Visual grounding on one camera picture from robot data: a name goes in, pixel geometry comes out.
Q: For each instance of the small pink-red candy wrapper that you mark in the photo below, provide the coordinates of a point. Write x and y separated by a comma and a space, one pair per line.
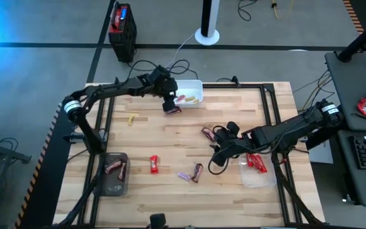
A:
180, 98

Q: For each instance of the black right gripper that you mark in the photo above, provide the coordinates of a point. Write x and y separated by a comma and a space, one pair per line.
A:
234, 143

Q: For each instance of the brown Snickers candy bar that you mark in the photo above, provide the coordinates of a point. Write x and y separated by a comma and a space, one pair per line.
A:
207, 133
174, 110
197, 172
113, 165
122, 171

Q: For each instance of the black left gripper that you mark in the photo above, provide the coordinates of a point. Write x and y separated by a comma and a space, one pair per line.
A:
167, 86

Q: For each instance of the small purple candy wrapper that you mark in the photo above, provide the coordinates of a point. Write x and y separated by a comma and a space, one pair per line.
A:
184, 176

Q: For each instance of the black aluminium table frame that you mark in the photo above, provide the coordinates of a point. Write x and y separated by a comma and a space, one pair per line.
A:
227, 86

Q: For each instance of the smoky grey translucent bin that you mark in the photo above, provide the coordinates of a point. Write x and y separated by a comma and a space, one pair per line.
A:
111, 187

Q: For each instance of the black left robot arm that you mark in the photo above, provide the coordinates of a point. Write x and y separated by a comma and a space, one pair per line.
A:
119, 87

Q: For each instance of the white plastic bin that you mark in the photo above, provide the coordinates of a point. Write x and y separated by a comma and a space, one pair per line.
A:
192, 87

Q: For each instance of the white black pole stand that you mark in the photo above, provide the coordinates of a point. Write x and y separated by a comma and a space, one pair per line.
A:
207, 37

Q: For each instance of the black metal stand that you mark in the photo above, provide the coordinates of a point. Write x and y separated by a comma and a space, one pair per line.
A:
8, 153

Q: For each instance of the black box-shaped object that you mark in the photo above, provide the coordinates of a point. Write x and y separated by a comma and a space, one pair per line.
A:
157, 221

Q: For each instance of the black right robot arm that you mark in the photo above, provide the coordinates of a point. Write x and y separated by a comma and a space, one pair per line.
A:
291, 127

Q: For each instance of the dark grey desk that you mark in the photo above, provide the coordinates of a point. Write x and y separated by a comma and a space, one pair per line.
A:
348, 82

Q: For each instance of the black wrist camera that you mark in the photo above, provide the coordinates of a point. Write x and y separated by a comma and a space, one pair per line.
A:
161, 72
233, 127

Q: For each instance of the black and red case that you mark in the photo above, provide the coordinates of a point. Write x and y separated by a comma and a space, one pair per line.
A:
124, 41

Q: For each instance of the clear plastic bin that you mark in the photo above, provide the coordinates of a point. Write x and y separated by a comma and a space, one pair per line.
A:
259, 179

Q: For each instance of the small yellow candy wrapper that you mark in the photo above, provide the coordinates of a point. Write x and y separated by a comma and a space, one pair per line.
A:
131, 119
196, 101
189, 99

